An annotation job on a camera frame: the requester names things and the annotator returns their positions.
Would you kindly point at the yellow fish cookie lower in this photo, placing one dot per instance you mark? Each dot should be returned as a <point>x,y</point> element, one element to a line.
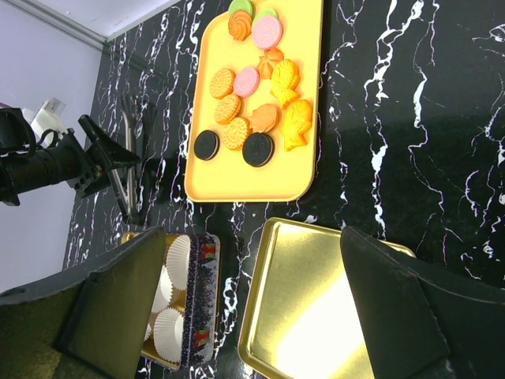
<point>296,122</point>

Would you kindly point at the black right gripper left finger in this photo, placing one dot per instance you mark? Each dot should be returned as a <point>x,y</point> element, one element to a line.
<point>87,321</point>

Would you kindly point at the yellow fish cookie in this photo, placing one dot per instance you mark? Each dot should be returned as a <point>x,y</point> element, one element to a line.
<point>296,122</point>
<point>284,81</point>

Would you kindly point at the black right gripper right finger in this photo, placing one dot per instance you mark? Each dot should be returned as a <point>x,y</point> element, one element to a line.
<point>419,320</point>

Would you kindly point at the orange swirl cookie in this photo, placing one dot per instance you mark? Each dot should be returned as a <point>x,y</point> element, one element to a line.
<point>240,25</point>

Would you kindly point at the orange star cookie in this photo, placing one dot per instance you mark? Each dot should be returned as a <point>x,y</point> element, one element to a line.
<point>268,61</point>

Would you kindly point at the tan round biscuit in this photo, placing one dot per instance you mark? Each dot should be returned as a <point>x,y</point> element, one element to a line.
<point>227,109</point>
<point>236,133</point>
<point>222,83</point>

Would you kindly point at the yellow fish cookie upper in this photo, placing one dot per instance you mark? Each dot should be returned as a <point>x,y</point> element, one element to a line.
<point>284,81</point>

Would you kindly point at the green cookie right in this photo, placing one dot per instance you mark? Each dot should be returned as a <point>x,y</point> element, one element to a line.
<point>266,12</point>

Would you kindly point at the pink sandwich cookie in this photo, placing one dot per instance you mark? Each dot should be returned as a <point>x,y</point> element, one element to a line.
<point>246,82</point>
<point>267,32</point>

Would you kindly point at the orange flower sandwich cookie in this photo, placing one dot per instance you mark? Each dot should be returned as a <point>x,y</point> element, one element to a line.
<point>264,118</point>

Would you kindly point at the decorated cookie tin box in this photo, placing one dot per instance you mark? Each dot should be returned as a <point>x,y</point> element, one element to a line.
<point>198,304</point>

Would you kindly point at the green cookie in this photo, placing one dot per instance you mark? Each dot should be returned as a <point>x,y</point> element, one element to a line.
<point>266,12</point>
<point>241,5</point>

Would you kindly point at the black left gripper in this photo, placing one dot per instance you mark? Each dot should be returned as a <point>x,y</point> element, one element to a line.
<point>29,162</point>

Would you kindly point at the pink sandwich cookie lower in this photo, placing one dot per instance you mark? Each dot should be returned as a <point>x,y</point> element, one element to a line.
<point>246,82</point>

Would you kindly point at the gold tin lid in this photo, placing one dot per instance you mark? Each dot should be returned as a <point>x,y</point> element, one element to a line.
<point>300,319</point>

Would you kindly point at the metal tongs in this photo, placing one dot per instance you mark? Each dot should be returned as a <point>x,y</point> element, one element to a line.
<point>124,178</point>

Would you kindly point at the green cookie left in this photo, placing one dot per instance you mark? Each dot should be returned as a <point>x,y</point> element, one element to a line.
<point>241,5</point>

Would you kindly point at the black sandwich cookie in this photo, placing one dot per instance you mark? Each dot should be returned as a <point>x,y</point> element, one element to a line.
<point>206,145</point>
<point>258,149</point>

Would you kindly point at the pink sandwich cookie upper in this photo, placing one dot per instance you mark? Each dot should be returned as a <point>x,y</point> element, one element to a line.
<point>267,32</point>

